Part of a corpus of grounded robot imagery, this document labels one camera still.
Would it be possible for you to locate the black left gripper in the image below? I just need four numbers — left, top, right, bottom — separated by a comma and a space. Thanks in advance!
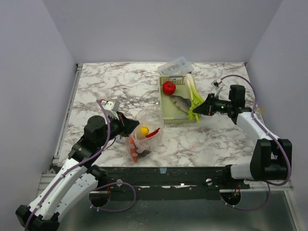
98, 111, 140, 148

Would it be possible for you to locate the dark purple fake food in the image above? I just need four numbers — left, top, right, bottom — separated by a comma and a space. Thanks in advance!
137, 150, 151, 158

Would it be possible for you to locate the clear zip top bag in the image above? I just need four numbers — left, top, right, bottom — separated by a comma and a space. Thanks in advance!
125, 103, 164, 162

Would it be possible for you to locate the clear plastic organizer box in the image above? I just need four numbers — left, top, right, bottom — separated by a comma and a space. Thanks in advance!
157, 57, 194, 75

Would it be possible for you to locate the yellow fake pepper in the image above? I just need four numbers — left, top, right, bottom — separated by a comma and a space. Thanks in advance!
140, 126, 149, 136

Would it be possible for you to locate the red fake chili pepper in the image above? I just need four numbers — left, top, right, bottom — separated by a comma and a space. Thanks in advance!
145, 128, 160, 139

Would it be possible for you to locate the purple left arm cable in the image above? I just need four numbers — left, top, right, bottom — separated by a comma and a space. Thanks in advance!
25, 100, 137, 231

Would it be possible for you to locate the orange fake carrot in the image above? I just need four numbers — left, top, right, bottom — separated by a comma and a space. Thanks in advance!
128, 137, 138, 162

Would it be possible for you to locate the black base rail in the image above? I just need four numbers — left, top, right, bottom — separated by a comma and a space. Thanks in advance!
89, 167, 250, 205

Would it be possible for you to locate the green perforated plastic basket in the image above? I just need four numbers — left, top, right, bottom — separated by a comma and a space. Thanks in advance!
159, 76, 197, 124

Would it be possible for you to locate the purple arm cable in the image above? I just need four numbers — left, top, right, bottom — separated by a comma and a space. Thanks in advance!
218, 74, 292, 210
25, 100, 137, 231

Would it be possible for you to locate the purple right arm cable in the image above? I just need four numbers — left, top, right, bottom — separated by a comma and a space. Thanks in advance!
218, 74, 292, 210

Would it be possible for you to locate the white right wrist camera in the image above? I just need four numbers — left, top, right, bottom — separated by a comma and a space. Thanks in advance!
211, 79, 224, 98

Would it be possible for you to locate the grey fake fish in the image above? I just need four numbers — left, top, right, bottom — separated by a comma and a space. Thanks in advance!
170, 95, 192, 114

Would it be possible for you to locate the green fake vegetable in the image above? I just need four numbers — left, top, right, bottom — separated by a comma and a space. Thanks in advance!
184, 74, 204, 123

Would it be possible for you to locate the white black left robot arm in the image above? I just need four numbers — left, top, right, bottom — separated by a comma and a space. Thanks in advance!
15, 113, 140, 231

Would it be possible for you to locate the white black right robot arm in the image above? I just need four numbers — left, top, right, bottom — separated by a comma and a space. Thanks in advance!
193, 85, 292, 189

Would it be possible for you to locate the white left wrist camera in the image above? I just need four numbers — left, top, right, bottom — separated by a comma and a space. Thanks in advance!
101, 100, 120, 120

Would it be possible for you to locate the red fake apple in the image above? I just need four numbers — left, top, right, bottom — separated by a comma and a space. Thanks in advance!
162, 81, 176, 96

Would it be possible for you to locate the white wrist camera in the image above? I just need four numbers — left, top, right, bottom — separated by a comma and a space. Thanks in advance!
211, 79, 224, 98
101, 100, 120, 120

